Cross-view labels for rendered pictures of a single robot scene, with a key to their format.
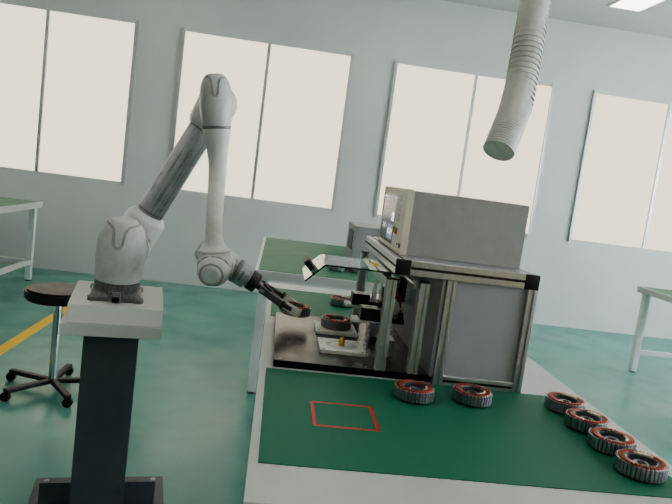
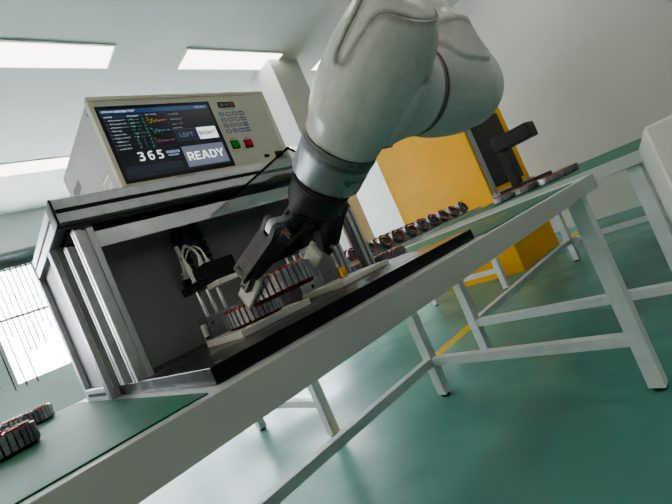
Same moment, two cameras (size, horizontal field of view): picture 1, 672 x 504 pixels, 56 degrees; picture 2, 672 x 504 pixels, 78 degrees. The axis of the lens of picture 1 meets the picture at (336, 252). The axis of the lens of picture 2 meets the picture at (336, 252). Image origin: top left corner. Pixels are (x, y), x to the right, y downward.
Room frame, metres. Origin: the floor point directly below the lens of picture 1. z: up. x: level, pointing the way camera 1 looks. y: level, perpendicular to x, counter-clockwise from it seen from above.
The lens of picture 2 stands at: (2.59, 0.70, 0.83)
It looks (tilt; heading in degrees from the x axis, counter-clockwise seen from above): 1 degrees up; 234
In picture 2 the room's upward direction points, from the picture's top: 24 degrees counter-clockwise
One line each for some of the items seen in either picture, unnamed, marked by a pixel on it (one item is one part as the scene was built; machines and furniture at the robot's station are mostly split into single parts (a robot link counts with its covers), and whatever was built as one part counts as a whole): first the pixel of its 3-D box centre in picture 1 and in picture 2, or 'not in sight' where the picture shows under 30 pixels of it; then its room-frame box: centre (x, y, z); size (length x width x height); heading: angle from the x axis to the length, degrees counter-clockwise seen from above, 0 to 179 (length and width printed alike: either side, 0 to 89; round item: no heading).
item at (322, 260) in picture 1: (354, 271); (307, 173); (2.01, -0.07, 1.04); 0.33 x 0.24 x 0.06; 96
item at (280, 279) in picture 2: (295, 309); (279, 282); (2.28, 0.12, 0.83); 0.11 x 0.11 x 0.04
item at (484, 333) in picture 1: (483, 336); not in sight; (1.87, -0.48, 0.91); 0.28 x 0.03 x 0.32; 96
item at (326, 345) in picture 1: (341, 346); (345, 279); (2.04, -0.06, 0.78); 0.15 x 0.15 x 0.01; 6
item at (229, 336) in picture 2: (335, 328); (258, 322); (2.28, -0.03, 0.78); 0.15 x 0.15 x 0.01; 6
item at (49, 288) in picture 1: (57, 338); not in sight; (3.29, 1.42, 0.28); 0.54 x 0.49 x 0.56; 96
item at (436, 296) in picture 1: (414, 305); (227, 266); (2.18, -0.30, 0.92); 0.66 x 0.01 x 0.30; 6
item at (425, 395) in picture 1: (414, 391); (388, 256); (1.70, -0.27, 0.77); 0.11 x 0.11 x 0.04
